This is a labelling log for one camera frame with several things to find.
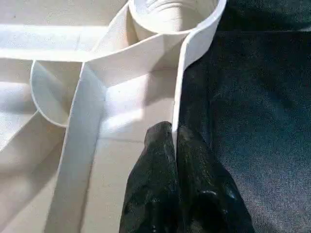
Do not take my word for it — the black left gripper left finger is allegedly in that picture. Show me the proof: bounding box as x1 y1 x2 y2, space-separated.
119 120 180 233

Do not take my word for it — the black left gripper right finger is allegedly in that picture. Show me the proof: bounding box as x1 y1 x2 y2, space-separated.
176 125 255 233

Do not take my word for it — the white plastic table top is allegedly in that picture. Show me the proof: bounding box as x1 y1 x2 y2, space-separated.
0 0 228 233

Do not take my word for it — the black work mat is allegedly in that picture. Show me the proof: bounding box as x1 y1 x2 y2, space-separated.
179 0 311 233

